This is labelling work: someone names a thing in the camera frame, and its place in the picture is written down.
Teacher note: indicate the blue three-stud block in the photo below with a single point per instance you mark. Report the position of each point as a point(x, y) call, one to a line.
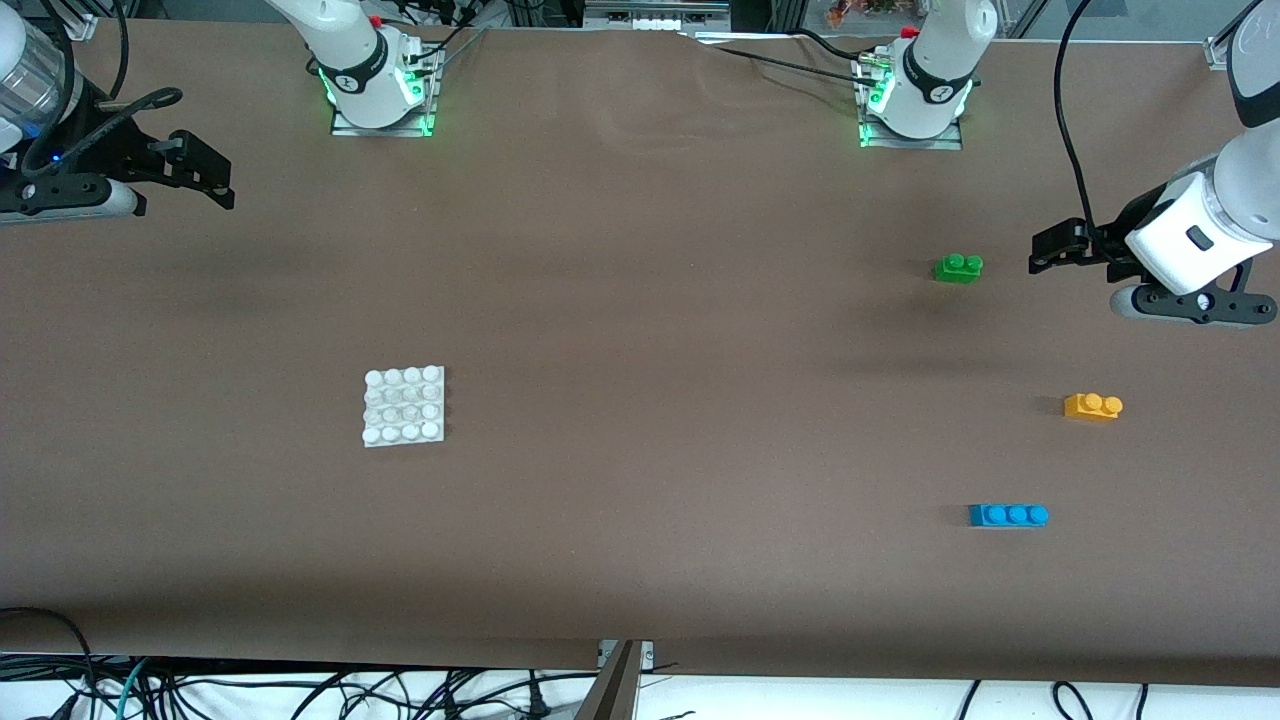
point(1005, 516)

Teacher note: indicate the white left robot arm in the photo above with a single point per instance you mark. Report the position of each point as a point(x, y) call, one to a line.
point(935, 70)

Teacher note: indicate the green two-stud block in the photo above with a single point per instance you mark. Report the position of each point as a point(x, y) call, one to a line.
point(957, 270)

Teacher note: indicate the aluminium frame post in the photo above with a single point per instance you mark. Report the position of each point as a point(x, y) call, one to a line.
point(615, 690)

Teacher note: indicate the white studded base plate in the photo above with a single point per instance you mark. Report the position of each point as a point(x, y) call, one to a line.
point(405, 405)

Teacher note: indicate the grey power strip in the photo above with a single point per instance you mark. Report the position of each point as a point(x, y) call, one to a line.
point(650, 22)

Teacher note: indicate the yellow two-stud block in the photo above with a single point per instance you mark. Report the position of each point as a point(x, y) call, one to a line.
point(1090, 408)

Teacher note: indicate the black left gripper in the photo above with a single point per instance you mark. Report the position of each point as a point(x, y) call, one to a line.
point(1112, 243)

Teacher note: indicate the brown table cover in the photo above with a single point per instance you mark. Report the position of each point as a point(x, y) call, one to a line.
point(640, 300)

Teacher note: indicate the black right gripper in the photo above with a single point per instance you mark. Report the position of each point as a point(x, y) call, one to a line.
point(112, 150)

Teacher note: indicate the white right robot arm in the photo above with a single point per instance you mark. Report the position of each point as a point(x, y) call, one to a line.
point(360, 60)

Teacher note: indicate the metal corner bracket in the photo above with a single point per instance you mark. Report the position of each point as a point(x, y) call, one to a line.
point(78, 28)
point(1222, 55)

